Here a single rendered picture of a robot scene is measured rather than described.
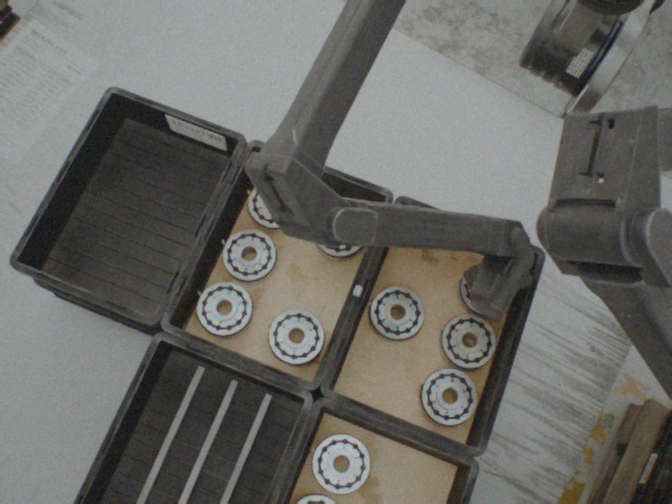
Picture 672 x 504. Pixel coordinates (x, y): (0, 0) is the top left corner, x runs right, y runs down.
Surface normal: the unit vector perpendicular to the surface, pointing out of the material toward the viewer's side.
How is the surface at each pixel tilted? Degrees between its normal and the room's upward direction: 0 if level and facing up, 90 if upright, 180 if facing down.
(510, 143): 0
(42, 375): 0
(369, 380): 0
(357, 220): 49
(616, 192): 55
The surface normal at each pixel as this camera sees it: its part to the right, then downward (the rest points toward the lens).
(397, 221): 0.68, 0.13
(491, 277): -0.56, -0.50
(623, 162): -0.80, -0.21
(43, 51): 0.04, -0.30
